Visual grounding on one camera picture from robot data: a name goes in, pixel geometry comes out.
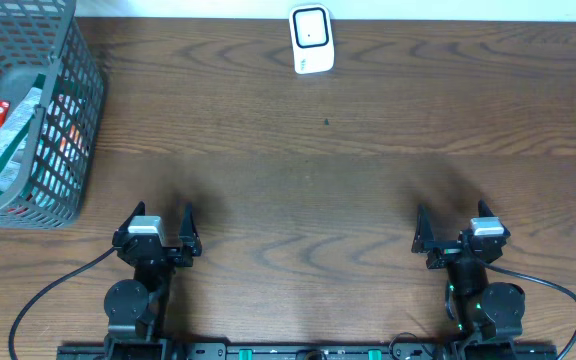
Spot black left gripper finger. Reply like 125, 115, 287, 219
117, 201, 145, 233
178, 203, 198, 245

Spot green 3M glove package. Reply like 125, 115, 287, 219
0, 74, 46, 195

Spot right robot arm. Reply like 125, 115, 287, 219
412, 201, 525, 359

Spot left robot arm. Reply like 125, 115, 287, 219
104, 202, 202, 360

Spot white barcode scanner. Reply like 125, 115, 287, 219
289, 4, 335, 75

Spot grey plastic mesh basket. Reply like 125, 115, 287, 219
0, 1, 106, 229

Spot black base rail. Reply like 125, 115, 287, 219
56, 341, 559, 360

